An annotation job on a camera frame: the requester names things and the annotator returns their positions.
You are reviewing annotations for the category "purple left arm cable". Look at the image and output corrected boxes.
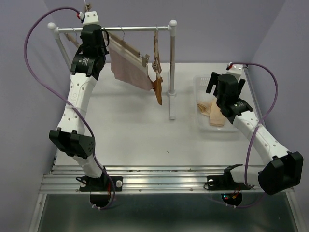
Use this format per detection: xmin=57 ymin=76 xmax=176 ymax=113
xmin=23 ymin=6 xmax=118 ymax=210

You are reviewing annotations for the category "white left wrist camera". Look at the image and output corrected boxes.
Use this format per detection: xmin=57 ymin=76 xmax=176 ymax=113
xmin=77 ymin=11 xmax=99 ymax=26

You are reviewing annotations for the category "beige hanger with brown underwear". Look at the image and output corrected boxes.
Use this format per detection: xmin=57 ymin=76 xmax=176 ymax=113
xmin=152 ymin=29 xmax=162 ymax=79

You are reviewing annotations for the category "white clothes rack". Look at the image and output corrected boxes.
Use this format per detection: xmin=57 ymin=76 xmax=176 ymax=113
xmin=47 ymin=20 xmax=177 ymax=120

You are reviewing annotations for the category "beige clip hanger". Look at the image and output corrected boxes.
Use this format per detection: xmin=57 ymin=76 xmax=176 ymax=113
xmin=83 ymin=0 xmax=92 ymax=13
xmin=64 ymin=28 xmax=82 ymax=48

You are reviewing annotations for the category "cream beige underwear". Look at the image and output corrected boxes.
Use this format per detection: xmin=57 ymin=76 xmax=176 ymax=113
xmin=197 ymin=98 xmax=225 ymax=127

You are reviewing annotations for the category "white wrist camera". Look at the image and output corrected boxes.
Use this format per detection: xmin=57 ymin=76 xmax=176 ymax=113
xmin=226 ymin=62 xmax=243 ymax=80
xmin=77 ymin=11 xmax=99 ymax=26

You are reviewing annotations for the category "aluminium mounting rail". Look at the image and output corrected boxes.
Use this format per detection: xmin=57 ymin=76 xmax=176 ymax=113
xmin=39 ymin=165 xmax=224 ymax=195

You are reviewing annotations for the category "brown underwear on rack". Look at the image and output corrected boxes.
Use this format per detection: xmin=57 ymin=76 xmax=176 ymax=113
xmin=152 ymin=77 xmax=163 ymax=105

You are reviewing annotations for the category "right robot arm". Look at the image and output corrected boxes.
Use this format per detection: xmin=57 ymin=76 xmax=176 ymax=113
xmin=204 ymin=72 xmax=304 ymax=195

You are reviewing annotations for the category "empty beige clip hanger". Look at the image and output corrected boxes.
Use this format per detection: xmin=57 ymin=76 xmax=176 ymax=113
xmin=64 ymin=28 xmax=82 ymax=48

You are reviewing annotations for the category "beige hanger with pink underwear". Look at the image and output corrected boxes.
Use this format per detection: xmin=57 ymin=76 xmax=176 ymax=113
xmin=104 ymin=26 xmax=149 ymax=67

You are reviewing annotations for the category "pink underwear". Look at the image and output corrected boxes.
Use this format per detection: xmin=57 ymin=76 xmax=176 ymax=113
xmin=110 ymin=48 xmax=153 ymax=91

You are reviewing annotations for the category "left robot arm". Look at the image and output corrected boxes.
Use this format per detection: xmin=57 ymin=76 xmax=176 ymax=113
xmin=49 ymin=24 xmax=115 ymax=191

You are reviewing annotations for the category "clear plastic basket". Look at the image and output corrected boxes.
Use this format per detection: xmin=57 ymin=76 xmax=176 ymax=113
xmin=193 ymin=74 xmax=242 ymax=132

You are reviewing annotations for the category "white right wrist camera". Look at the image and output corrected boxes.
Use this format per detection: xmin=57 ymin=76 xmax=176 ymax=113
xmin=226 ymin=62 xmax=243 ymax=80

